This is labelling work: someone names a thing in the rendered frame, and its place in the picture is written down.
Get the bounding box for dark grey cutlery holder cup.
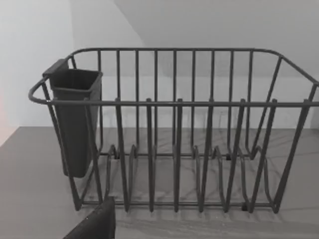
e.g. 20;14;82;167
42;58;103;178

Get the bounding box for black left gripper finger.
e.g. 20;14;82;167
62;196;117;239

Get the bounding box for dark grey wire dish rack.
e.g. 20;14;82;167
28;47;319;214

